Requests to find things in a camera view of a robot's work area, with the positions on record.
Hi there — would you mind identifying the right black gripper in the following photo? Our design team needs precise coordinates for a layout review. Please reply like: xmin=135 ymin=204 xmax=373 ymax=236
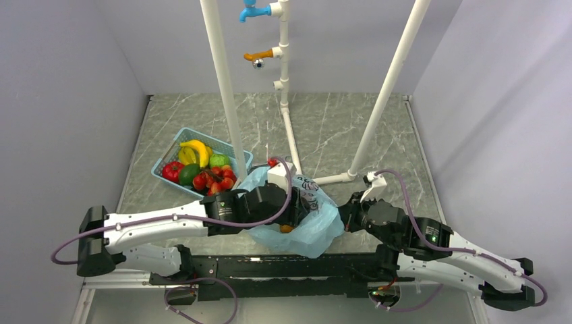
xmin=331 ymin=190 xmax=398 ymax=248

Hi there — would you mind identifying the orange fake fruit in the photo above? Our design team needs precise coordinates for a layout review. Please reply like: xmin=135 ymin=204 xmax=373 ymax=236
xmin=279 ymin=225 xmax=295 ymax=234

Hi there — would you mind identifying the light blue plastic bag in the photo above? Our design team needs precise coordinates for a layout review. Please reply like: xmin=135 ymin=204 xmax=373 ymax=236
xmin=237 ymin=166 xmax=346 ymax=259

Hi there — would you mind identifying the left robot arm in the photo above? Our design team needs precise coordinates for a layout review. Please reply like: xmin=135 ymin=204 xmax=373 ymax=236
xmin=76 ymin=183 xmax=310 ymax=284

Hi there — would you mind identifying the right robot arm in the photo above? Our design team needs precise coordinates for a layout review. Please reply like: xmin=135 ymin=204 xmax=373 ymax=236
xmin=338 ymin=192 xmax=536 ymax=311

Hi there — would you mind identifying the green fake fruit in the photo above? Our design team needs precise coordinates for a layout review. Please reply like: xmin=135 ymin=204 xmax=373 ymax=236
xmin=209 ymin=153 xmax=231 ymax=168

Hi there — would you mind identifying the dark green fake avocado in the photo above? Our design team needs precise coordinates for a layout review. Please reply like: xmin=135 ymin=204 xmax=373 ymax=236
xmin=178 ymin=163 xmax=201 ymax=186

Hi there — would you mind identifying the yellow fake pepper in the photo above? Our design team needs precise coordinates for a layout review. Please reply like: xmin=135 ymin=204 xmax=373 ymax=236
xmin=178 ymin=147 xmax=198 ymax=165

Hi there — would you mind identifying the light blue plastic basket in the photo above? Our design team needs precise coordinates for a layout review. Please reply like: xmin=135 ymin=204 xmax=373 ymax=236
xmin=150 ymin=128 xmax=254 ymax=200

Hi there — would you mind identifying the orange plastic faucet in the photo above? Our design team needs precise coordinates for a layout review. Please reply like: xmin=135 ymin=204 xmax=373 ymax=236
xmin=244 ymin=49 xmax=274 ymax=70

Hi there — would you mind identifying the blue plastic faucet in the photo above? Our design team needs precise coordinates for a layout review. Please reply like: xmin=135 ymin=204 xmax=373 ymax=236
xmin=239 ymin=0 xmax=272 ymax=23

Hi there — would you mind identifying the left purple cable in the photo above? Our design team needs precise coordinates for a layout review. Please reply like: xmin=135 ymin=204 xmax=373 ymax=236
xmin=50 ymin=156 xmax=293 ymax=265

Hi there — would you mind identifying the purple cable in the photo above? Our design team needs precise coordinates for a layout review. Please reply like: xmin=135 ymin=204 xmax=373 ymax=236
xmin=50 ymin=156 xmax=293 ymax=265
xmin=374 ymin=169 xmax=548 ymax=308

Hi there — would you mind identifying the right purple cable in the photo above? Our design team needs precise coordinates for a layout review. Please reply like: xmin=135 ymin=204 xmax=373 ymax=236
xmin=374 ymin=169 xmax=548 ymax=308

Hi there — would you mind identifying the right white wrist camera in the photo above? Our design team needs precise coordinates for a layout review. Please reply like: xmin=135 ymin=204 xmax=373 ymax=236
xmin=360 ymin=171 xmax=387 ymax=203

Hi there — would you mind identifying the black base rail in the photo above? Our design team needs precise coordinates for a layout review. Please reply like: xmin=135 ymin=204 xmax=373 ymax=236
xmin=149 ymin=252 xmax=400 ymax=301

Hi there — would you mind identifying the white pvc pipe frame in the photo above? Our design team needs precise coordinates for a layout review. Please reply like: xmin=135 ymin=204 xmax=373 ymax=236
xmin=200 ymin=0 xmax=430 ymax=185

